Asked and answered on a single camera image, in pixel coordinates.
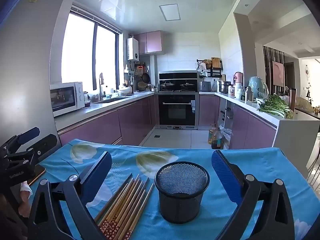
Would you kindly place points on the bunch of bamboo chopsticks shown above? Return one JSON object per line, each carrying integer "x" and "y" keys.
{"x": 125, "y": 205}

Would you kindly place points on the black pot with glass lid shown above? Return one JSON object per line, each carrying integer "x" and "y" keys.
{"x": 187, "y": 85}
{"x": 167, "y": 85}

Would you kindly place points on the black integrated stove oven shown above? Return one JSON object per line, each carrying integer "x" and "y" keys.
{"x": 178, "y": 110}

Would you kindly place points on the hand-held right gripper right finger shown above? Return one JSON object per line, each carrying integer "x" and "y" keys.
{"x": 223, "y": 175}

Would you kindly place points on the pink base cabinet run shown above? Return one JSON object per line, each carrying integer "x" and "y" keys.
{"x": 250, "y": 130}
{"x": 112, "y": 122}

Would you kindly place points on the grey refrigerator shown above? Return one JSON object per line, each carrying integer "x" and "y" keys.
{"x": 30, "y": 67}

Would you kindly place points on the white water heater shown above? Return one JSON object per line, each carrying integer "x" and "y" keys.
{"x": 133, "y": 48}

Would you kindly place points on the steel faucet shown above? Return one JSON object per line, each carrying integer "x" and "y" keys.
{"x": 101, "y": 85}

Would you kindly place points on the hanging frying pan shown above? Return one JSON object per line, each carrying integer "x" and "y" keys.
{"x": 146, "y": 77}

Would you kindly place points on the steel thermos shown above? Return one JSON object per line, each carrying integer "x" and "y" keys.
{"x": 249, "y": 94}

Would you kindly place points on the ceiling light panel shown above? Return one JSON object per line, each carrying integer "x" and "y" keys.
{"x": 170, "y": 12}

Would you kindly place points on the green leafy vegetables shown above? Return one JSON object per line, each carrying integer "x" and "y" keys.
{"x": 275, "y": 106}

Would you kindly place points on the brown tumbler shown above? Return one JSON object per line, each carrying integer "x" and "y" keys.
{"x": 292, "y": 100}

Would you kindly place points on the woven basket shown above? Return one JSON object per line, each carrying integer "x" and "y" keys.
{"x": 142, "y": 85}

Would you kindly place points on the pink wall picture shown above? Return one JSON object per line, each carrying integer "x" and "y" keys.
{"x": 278, "y": 73}

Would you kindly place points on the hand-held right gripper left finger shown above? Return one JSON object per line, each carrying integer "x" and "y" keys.
{"x": 98, "y": 177}

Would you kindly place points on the white plastic bag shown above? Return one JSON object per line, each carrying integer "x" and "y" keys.
{"x": 227, "y": 135}

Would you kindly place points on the dark slatted partition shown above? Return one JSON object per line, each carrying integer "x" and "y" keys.
{"x": 267, "y": 60}

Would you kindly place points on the pink wall cabinet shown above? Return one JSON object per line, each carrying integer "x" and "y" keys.
{"x": 152, "y": 42}

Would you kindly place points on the steel stockpot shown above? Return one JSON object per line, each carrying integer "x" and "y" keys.
{"x": 224, "y": 87}

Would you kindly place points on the black mesh holder cup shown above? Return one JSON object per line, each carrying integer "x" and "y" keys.
{"x": 180, "y": 205}

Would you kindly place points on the wall clock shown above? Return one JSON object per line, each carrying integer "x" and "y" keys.
{"x": 307, "y": 71}

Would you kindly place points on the white bowl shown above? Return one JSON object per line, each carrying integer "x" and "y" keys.
{"x": 123, "y": 90}

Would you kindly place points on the pink kettle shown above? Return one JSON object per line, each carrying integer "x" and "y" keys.
{"x": 238, "y": 78}

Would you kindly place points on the yellow oil bottle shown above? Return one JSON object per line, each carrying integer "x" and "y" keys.
{"x": 212, "y": 136}

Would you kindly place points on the blue floral blanket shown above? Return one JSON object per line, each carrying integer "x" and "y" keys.
{"x": 250, "y": 162}

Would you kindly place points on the kitchen window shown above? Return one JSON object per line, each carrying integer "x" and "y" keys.
{"x": 77, "y": 50}

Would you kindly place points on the dark smartphone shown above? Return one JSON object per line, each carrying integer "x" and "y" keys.
{"x": 37, "y": 175}

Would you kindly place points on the silver toaster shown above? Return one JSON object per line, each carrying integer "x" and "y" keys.
{"x": 205, "y": 86}

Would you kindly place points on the white microwave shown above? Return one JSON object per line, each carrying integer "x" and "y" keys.
{"x": 78, "y": 92}

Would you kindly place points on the person's left hand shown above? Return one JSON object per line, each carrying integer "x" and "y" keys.
{"x": 25, "y": 195}

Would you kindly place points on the wooden cutting board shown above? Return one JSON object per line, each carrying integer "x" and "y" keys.
{"x": 217, "y": 63}

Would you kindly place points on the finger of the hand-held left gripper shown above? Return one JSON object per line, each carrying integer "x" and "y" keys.
{"x": 27, "y": 135}
{"x": 46, "y": 141}

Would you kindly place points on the dark oil bottle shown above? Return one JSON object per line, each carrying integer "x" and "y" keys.
{"x": 217, "y": 140}

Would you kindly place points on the black wall rack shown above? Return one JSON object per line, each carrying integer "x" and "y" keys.
{"x": 215, "y": 73}

